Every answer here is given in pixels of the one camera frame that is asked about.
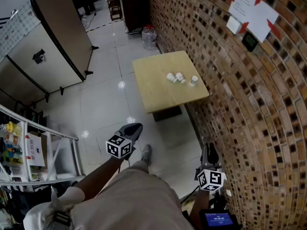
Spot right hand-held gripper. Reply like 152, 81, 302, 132
195, 142, 227, 192

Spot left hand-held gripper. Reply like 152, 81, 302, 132
106, 123, 143, 161

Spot person's left forearm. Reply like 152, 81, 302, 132
76, 156, 125, 201

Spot person's right forearm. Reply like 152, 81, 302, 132
189, 189, 211, 225

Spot person's grey shoe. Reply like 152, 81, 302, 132
141, 144, 153, 165

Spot person's beige trousers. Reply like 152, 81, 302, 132
128, 159, 150, 177

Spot black device blue screen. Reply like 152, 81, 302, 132
199, 208, 240, 230

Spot person's white shirt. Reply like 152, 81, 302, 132
23, 166, 192, 230

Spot white metal shelf rack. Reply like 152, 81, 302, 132
0, 103, 86, 186

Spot clear water jug red cap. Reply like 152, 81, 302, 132
141, 24, 158, 50

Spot white sign red print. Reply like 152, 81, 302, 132
25, 133, 46, 167

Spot small black birdhouse box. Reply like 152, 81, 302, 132
32, 48, 46, 65

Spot pile of colourful small items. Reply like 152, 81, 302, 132
0, 121, 24, 167

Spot dark cabinet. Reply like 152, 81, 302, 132
119, 0, 151, 35

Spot small wooden rack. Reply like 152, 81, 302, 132
106, 0, 123, 21

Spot brown partition panel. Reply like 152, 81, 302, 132
30, 0, 99, 82

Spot blank white paper sheet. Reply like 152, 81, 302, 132
248, 0, 280, 43

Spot patterned white sheet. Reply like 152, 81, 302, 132
0, 1, 41, 61

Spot white paper notice with text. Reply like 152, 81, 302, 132
227, 0, 259, 19

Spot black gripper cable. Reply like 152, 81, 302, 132
179, 185, 200, 205

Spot white chest strap black buckle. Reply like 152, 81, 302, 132
49, 185, 72, 230

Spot black wall display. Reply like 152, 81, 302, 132
241, 31, 259, 52

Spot white wall switch box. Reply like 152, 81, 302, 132
226, 15, 241, 35

